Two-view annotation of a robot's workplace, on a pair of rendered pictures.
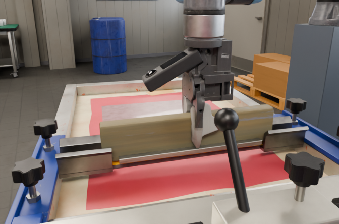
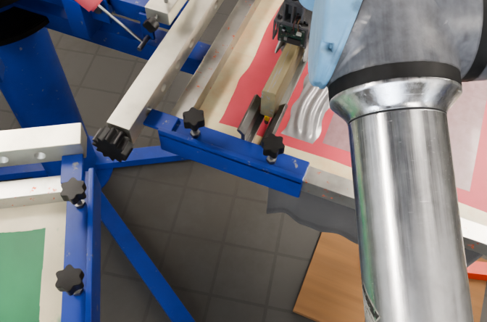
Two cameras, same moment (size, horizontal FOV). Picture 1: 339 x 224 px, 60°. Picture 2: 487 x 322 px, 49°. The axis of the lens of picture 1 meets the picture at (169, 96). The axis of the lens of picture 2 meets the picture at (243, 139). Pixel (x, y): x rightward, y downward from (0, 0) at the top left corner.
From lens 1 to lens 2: 135 cm
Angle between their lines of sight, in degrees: 93
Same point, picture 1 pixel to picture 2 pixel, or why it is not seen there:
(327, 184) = (172, 50)
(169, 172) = not seen: hidden behind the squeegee
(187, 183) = (269, 54)
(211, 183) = (259, 65)
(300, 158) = not seen: outside the picture
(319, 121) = not seen: outside the picture
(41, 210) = not seen: outside the picture
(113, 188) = not seen: hidden behind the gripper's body
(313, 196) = (162, 6)
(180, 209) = not seen: outside the picture
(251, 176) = (246, 92)
